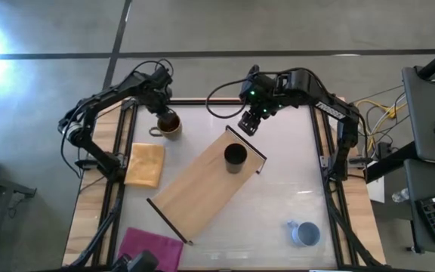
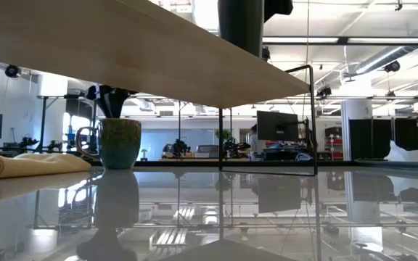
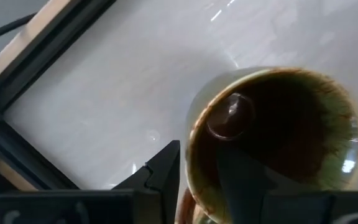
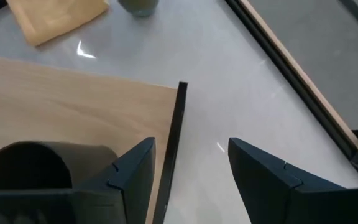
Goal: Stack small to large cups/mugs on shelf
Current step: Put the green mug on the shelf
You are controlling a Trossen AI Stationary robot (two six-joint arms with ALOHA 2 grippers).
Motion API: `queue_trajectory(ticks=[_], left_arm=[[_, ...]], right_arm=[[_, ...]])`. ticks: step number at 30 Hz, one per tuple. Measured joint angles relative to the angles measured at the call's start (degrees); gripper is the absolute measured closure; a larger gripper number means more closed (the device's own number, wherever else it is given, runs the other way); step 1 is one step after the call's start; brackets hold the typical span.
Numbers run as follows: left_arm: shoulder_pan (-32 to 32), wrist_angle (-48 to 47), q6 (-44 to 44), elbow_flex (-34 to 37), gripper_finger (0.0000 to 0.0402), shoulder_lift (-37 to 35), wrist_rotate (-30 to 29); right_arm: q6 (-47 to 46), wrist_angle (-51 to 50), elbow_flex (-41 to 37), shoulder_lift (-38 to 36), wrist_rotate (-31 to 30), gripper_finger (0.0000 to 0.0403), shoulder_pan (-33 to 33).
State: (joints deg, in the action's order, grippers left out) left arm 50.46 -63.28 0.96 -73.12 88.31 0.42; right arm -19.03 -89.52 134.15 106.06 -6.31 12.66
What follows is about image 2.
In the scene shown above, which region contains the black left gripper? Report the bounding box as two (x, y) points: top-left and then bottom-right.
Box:
(86, 84), (138, 120)

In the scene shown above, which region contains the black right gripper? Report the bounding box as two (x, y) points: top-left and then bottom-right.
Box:
(264, 0), (294, 23)

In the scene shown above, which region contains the light wooden shelf board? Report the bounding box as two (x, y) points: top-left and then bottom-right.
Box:
(0, 0), (311, 109)

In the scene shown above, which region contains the tall dark cup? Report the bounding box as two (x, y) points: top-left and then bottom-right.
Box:
(217, 0), (265, 58)

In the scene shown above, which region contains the folded cloth towel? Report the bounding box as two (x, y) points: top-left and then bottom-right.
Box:
(0, 152), (92, 181)

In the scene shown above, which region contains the green potted plant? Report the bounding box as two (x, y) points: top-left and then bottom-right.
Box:
(215, 128), (234, 144)

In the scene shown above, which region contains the black computer monitor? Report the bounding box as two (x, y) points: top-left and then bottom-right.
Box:
(256, 110), (300, 142)

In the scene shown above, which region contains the person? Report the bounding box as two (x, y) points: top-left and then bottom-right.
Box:
(248, 123), (265, 162)

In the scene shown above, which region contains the white building column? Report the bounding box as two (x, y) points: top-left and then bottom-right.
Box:
(340, 99), (374, 162)

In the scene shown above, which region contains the red storage rack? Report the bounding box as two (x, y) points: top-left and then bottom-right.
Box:
(324, 126), (344, 161)

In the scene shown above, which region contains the black curtain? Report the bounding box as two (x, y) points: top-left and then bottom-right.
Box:
(349, 117), (418, 162)

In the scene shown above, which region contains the white draped sheet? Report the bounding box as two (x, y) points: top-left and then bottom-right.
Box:
(385, 139), (418, 163)

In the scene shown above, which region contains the black hanging camera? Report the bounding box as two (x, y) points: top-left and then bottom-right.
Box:
(4, 64), (20, 78)
(383, 59), (401, 73)

